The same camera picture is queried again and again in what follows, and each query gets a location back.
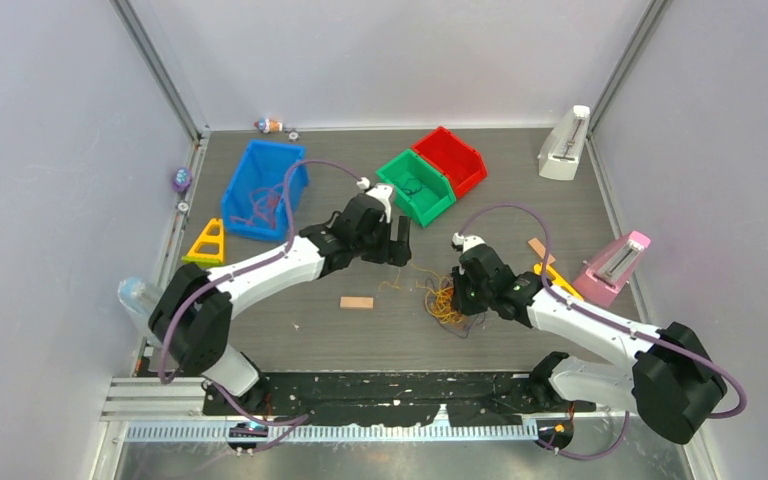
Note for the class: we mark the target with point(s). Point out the yellow ladder toy right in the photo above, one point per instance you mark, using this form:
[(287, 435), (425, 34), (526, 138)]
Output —
[(556, 281)]

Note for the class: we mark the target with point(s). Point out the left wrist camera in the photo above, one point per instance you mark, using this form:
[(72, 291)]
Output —
[(382, 192)]

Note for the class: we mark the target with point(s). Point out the yellow triangle ladder toy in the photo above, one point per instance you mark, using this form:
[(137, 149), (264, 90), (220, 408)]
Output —
[(208, 250)]

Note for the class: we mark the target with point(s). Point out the purple round toy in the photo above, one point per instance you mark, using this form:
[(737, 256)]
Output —
[(182, 180)]

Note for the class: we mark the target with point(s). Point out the small colourful figurine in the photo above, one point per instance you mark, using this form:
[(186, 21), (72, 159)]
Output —
[(267, 125)]

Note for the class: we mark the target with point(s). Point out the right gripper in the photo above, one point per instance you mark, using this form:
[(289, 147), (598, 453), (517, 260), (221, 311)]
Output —
[(464, 306)]

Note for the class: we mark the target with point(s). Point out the red plastic bin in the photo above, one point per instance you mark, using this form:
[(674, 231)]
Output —
[(460, 163)]

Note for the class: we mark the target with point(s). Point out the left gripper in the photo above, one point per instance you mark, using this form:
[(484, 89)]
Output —
[(394, 253)]

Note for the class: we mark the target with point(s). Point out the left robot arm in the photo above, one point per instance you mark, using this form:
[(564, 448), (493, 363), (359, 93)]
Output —
[(193, 316)]

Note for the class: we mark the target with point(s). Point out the white metronome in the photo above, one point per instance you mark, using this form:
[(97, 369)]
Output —
[(560, 154)]

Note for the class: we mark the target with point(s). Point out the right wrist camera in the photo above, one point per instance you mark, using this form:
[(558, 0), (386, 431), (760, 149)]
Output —
[(462, 242)]

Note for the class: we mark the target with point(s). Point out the clear plastic container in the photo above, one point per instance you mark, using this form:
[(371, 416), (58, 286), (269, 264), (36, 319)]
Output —
[(139, 299)]

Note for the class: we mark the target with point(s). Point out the small wooden block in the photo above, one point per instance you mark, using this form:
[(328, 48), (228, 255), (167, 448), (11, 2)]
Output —
[(356, 302)]

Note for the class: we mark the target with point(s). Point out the blue plastic bin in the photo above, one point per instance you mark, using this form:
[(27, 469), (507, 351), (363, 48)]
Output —
[(253, 206)]

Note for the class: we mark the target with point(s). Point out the green plastic bin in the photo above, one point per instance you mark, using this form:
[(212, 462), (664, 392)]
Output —
[(422, 192)]

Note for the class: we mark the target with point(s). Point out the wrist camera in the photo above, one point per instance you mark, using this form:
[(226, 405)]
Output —
[(462, 242), (382, 192)]

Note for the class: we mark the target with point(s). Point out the pink metronome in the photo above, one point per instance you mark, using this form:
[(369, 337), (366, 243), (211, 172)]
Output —
[(604, 275)]

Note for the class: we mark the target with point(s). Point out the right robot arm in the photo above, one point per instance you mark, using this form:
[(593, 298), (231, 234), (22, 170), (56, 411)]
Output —
[(662, 375)]

